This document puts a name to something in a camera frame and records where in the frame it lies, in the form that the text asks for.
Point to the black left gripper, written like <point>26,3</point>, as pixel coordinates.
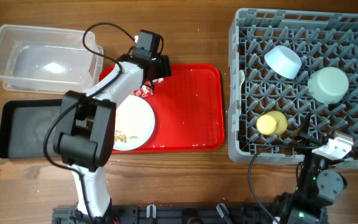
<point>162,69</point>

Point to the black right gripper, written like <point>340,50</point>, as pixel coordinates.
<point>312,144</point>

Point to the red snack wrapper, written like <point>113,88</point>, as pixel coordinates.
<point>144,91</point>

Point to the yellow cup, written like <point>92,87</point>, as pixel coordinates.
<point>272,123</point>

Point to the light blue plate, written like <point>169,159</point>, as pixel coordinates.
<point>134,116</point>

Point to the green bowl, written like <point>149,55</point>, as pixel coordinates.
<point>328,85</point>

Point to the light blue bowl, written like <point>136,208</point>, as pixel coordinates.
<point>283,61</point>

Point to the white tissue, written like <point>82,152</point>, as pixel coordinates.
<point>158,80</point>

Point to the white plastic spoon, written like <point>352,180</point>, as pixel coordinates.
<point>241,81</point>

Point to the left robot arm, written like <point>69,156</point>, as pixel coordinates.
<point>81,139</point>

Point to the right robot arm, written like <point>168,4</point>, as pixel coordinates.
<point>317,186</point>

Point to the grey-blue dishwasher rack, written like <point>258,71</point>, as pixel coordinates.
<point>320,39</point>

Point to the red plastic tray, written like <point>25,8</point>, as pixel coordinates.
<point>188,109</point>

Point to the food scraps on plate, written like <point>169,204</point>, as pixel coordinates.
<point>122,137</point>

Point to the clear plastic bin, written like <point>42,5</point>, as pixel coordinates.
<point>48,60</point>

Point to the black tray bin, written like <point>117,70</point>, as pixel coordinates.
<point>23,127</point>

